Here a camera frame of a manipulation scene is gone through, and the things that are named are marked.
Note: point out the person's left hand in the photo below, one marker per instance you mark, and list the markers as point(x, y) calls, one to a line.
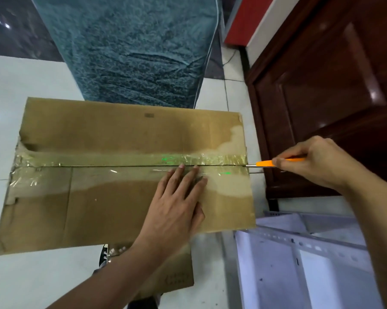
point(174, 212)

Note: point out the person's right hand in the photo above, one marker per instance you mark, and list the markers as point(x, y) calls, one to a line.
point(325, 161)

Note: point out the orange utility knife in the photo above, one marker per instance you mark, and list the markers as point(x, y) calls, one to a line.
point(264, 163)

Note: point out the large brown cardboard box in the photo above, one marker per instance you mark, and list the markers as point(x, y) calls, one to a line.
point(84, 202)

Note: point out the white metal shelving rack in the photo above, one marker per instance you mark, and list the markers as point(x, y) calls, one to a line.
point(322, 273)

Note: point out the person's left forearm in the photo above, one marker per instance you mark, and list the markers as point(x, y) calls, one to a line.
point(109, 280)

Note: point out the person's right forearm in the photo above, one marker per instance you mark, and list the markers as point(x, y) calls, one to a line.
point(380, 235)

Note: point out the person's grey trouser legs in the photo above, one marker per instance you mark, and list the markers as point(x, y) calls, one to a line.
point(142, 302)

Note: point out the small printed brown carton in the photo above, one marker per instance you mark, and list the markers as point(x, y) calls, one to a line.
point(177, 273)

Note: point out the dark wooden door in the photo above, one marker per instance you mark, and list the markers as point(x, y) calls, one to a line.
point(322, 80)

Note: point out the black and white sneaker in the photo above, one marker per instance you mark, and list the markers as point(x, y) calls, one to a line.
point(104, 255)

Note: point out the teal fabric chair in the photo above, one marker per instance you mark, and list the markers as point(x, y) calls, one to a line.
point(129, 41)

